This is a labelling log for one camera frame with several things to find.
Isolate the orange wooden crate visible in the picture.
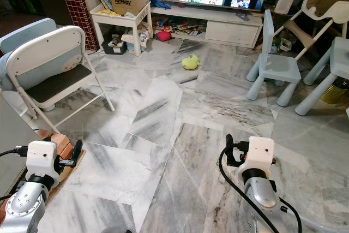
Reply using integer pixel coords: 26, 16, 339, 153
33, 128, 88, 184

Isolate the grey cabinet panel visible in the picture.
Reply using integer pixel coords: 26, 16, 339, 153
0, 87, 36, 204

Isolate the yellow green plush toy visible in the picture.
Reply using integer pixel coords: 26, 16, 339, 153
182, 54, 202, 71

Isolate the light blue plastic kid chair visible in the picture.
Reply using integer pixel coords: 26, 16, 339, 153
246, 9, 303, 107

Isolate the white folding chair black seat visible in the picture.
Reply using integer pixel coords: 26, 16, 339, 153
5, 25, 116, 134

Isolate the black storage basket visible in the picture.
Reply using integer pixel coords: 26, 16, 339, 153
101, 38, 127, 55

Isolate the yellow metal can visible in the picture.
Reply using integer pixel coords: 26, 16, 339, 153
320, 76, 349, 106

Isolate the white television stand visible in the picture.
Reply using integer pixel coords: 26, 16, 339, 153
149, 5, 266, 49

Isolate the red toy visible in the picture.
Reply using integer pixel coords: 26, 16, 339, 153
155, 29, 172, 43

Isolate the light blue padded chair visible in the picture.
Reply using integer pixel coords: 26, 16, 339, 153
0, 17, 85, 93

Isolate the small white side table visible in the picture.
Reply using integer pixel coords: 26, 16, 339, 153
89, 1, 153, 57

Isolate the white flat box device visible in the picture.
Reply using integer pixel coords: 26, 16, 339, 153
274, 0, 298, 16

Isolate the white wooden high chair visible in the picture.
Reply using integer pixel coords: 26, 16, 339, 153
277, 0, 349, 63

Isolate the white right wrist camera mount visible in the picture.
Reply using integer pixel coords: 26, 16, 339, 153
241, 136, 275, 180

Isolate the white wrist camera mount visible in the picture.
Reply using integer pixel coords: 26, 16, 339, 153
241, 136, 275, 180
27, 140, 59, 184

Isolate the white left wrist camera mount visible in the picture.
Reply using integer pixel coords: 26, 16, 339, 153
27, 140, 59, 184

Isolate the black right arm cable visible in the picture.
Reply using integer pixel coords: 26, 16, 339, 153
218, 148, 304, 233

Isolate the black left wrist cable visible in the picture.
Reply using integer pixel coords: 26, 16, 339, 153
0, 146, 29, 158

